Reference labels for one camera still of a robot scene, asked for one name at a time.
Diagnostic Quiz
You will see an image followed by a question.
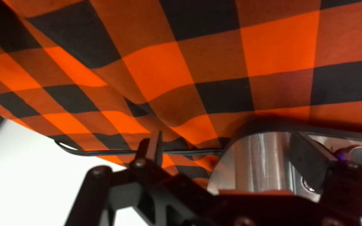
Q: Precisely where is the thin black cord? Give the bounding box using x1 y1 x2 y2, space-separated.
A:
53 138 228 158

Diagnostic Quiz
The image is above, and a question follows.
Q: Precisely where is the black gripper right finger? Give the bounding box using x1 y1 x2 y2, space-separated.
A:
287 132 362 226

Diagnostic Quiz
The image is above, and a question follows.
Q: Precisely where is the orange black checkered tablecloth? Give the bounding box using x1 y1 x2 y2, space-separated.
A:
0 0 362 190

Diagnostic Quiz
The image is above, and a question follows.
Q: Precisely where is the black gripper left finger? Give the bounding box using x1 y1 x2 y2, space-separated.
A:
62 129 216 226

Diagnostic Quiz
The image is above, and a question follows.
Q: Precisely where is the silver two-slot toaster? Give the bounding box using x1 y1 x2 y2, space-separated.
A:
206 129 362 198

